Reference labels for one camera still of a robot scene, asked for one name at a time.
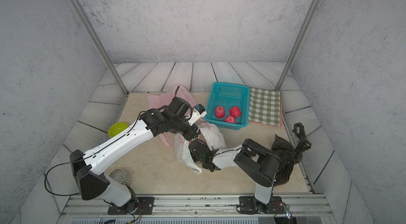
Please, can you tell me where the teal plastic perforated basket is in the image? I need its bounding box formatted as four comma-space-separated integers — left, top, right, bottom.
204, 82, 250, 130

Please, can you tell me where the silver ribbed metal cup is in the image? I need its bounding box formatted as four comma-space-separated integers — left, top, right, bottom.
110, 169, 132, 186

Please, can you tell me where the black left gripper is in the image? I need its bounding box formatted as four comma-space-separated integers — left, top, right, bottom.
169, 115, 205, 140

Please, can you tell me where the pink white striped bag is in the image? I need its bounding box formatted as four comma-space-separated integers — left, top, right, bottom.
174, 122, 226, 174

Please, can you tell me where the pink plastic bag apple print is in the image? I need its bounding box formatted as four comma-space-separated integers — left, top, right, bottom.
141, 85, 195, 146

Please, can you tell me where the right aluminium frame post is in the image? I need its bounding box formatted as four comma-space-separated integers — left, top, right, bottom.
276, 0, 322, 91

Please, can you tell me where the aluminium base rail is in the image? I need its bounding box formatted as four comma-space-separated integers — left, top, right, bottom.
61, 193, 336, 224

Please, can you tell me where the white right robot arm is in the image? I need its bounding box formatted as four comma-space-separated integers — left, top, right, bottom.
189, 139, 284, 214

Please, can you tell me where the green white checkered cloth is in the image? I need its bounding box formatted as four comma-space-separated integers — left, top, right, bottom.
248, 88, 283, 127

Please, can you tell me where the left aluminium frame post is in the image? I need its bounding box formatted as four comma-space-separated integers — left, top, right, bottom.
68, 0, 130, 97

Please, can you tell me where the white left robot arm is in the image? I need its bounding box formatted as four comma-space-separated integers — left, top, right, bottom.
70, 97, 207, 213

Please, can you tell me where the aluminium frame post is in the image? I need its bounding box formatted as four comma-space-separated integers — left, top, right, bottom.
276, 0, 322, 91
68, 0, 130, 97

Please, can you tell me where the green plastic bowl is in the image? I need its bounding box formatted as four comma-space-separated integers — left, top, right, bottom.
108, 122, 129, 138

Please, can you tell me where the red apple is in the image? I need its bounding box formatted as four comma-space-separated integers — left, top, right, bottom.
215, 106, 226, 118
229, 106, 242, 119
225, 116, 236, 124

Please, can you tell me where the black plastic bag knotted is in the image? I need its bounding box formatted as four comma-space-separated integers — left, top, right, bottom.
271, 122, 312, 186

